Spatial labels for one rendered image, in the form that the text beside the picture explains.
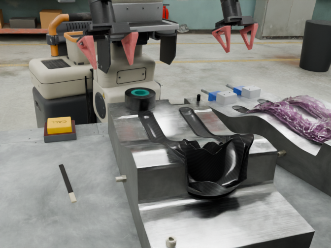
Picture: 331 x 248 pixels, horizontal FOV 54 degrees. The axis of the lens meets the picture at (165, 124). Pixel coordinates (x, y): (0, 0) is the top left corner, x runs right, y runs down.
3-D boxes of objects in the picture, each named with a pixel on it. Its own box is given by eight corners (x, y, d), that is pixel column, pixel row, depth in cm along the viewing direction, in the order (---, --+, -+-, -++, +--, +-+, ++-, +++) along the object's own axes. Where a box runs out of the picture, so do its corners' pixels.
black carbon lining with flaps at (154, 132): (134, 118, 83) (134, 82, 79) (193, 113, 87) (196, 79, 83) (177, 207, 53) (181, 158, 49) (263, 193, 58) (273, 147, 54)
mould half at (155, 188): (108, 133, 90) (106, 86, 84) (196, 125, 97) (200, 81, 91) (154, 293, 47) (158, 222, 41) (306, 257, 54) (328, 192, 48)
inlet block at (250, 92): (219, 93, 114) (221, 78, 111) (230, 91, 116) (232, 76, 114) (248, 107, 104) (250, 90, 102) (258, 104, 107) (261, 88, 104)
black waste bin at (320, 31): (288, 63, 472) (298, 19, 444) (317, 63, 483) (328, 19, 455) (309, 74, 430) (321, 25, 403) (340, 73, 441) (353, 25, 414)
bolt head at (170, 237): (164, 240, 48) (164, 235, 48) (174, 238, 49) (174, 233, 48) (167, 248, 47) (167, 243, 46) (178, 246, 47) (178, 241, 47)
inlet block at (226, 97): (195, 98, 108) (197, 83, 106) (207, 96, 111) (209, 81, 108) (222, 113, 98) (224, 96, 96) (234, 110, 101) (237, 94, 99)
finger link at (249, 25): (263, 46, 103) (257, 16, 103) (247, 48, 100) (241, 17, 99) (247, 51, 109) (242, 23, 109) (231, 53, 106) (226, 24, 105)
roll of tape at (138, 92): (161, 104, 87) (161, 91, 85) (143, 113, 81) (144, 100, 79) (136, 97, 90) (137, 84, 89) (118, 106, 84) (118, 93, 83)
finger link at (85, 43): (119, 64, 78) (111, 25, 78) (91, 67, 75) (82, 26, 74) (109, 69, 84) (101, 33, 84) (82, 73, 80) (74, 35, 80)
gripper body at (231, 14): (253, 21, 102) (248, -3, 102) (229, 22, 97) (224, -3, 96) (239, 27, 108) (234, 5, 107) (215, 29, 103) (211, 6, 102)
